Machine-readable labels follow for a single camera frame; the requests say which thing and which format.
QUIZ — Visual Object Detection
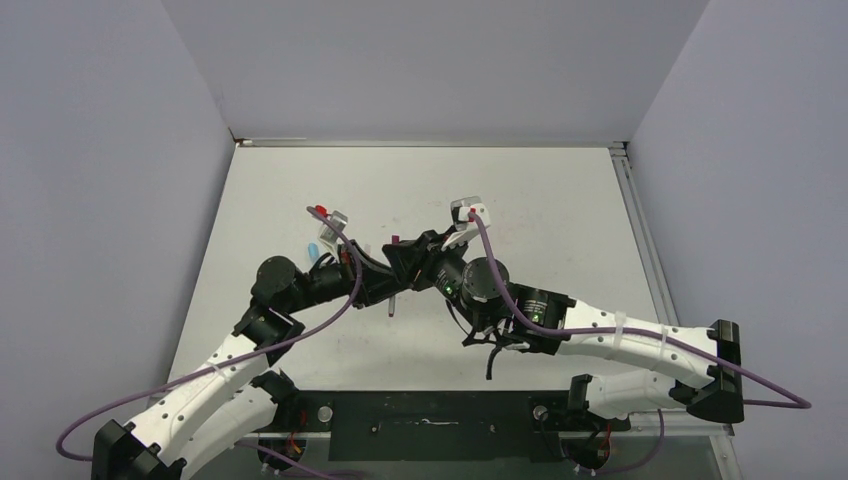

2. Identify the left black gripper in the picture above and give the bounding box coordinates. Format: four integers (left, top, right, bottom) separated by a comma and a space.
284, 240, 404, 315

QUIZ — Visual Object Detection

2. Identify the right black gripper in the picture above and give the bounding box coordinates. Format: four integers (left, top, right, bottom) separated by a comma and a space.
384, 225, 491, 333

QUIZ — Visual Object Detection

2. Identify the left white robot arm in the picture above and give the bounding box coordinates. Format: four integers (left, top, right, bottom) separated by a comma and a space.
91, 241, 395, 479

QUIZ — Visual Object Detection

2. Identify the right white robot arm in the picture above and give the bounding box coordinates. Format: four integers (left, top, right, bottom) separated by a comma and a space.
382, 231, 745, 428

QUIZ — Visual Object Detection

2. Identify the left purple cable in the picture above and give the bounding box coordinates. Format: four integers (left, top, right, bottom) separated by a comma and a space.
55, 206, 366, 462

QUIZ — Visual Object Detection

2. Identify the purple cable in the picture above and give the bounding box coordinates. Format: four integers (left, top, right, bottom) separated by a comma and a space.
467, 210, 812, 409
55, 206, 366, 462

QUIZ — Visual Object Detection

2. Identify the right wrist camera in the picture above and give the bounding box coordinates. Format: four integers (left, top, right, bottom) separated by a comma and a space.
441, 196, 491, 251

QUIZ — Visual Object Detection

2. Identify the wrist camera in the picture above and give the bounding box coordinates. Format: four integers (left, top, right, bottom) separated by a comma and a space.
314, 205, 348, 255
441, 196, 491, 251

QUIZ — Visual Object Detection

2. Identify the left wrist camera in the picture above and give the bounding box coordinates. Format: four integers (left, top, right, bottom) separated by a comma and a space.
314, 205, 348, 255

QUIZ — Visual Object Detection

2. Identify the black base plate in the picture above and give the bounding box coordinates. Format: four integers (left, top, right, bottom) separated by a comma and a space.
263, 390, 631, 462

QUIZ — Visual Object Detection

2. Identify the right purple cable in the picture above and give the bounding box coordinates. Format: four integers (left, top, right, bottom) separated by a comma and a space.
467, 210, 812, 409

